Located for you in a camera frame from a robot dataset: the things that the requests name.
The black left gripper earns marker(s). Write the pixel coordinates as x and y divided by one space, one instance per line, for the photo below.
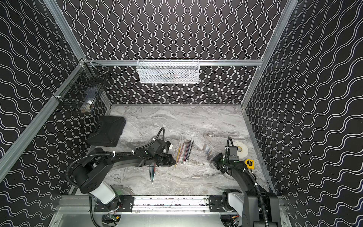
165 160

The black plastic case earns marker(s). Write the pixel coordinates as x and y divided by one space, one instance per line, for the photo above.
107 132

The white wire basket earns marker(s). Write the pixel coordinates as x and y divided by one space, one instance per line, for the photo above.
166 74

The black wire basket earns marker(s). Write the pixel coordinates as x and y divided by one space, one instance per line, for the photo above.
83 92

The aluminium left side rail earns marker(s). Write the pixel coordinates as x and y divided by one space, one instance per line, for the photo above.
19 146

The white tape roll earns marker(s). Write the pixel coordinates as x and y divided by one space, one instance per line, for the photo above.
242 149

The yellow tape measure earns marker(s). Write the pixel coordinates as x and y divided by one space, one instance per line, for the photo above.
250 164

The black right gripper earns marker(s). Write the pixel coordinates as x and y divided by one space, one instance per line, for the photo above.
216 160

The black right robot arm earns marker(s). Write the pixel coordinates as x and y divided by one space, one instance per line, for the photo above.
256 207

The clear blue pencil cap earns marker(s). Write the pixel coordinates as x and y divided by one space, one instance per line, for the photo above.
209 154

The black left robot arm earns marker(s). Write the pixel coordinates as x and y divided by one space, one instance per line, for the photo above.
88 172

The aluminium corner post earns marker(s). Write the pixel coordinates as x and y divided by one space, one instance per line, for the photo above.
65 28
279 29

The aluminium back rail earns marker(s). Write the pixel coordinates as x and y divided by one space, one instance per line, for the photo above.
177 62

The aluminium corner post right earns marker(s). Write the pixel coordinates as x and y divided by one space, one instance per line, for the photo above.
279 29

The black pencil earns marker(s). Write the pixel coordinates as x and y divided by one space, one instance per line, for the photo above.
190 150

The aluminium corner post left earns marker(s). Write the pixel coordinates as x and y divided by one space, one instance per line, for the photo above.
65 28

